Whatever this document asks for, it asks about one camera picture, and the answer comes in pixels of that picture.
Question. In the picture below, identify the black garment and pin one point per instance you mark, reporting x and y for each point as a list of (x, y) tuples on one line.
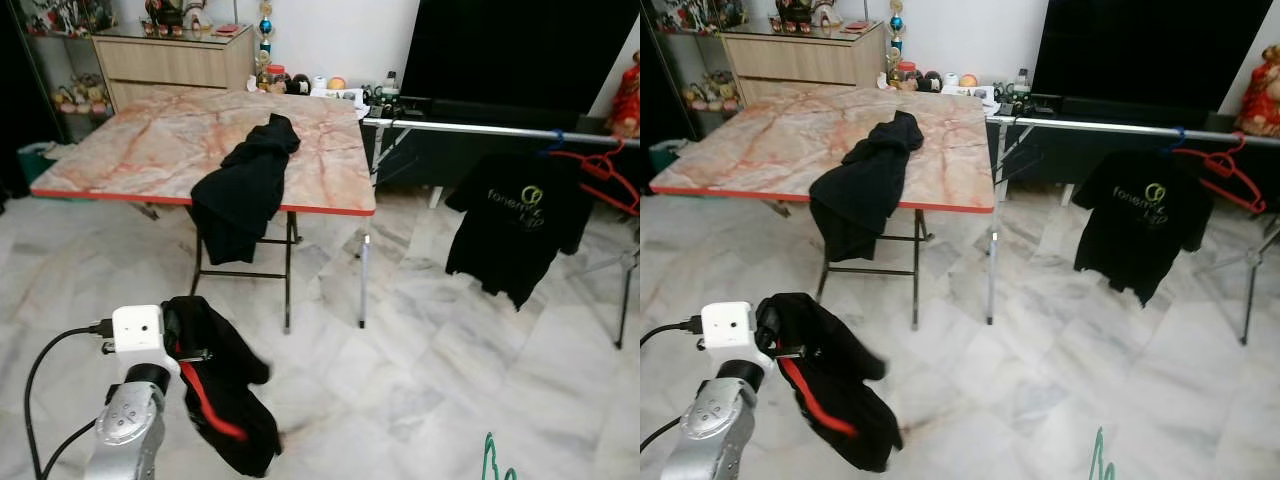
[(235, 400), (865, 185), (860, 420), (245, 190)]

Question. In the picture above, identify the green plastic hanger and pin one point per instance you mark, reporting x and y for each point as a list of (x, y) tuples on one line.
[(1100, 460), (495, 462)]

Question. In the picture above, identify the blue hanger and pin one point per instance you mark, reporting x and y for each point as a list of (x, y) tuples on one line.
[(555, 135), (1180, 133)]

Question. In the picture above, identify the marble top folding table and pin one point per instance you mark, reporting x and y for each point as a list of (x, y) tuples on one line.
[(760, 145), (150, 150)]

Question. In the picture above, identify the teal bin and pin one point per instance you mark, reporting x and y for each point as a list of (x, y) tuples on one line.
[(668, 158), (38, 163)]

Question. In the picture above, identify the glass display shelf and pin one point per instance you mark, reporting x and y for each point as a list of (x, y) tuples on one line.
[(705, 90), (75, 95)]

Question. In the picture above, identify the wooden drawer cabinet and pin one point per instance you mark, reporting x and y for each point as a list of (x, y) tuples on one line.
[(800, 60), (170, 65)]

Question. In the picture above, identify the red lid jar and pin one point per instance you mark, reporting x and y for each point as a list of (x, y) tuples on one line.
[(907, 76), (276, 80)]

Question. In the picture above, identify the red laughing buddha statue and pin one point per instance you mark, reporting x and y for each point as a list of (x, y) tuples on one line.
[(1260, 100), (627, 100)]

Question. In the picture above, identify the black round ornament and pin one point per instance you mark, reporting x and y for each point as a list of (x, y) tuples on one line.
[(299, 85), (930, 82)]

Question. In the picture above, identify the black printed t-shirt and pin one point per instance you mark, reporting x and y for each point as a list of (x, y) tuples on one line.
[(1140, 235), (515, 235)]

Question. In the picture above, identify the white paper box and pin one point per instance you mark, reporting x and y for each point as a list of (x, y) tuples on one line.
[(975, 94), (340, 96)]

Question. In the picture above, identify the orange fruit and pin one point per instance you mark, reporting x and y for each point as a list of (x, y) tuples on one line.
[(337, 83), (968, 80)]

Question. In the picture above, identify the black gadget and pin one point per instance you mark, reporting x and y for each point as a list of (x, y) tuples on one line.
[(1010, 99), (380, 100)]

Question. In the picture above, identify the red flat box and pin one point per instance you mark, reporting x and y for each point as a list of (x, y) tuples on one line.
[(857, 25), (228, 28)]

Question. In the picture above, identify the blue gold trophy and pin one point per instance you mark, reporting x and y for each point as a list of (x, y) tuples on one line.
[(265, 30), (896, 28)]

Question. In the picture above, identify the dark decorative statuette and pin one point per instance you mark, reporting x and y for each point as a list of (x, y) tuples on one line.
[(805, 12), (175, 14)]

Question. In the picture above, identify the clear plastic bottle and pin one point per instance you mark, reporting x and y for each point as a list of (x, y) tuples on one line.
[(390, 82), (1021, 80)]

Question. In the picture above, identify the black TV console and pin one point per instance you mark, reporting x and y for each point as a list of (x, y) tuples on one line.
[(470, 165), (1050, 160)]

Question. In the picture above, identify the silver clothes rack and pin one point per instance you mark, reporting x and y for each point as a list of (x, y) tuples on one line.
[(1100, 126), (480, 129)]

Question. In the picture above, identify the black television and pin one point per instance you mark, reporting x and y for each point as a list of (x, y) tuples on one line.
[(1150, 45), (510, 50)]

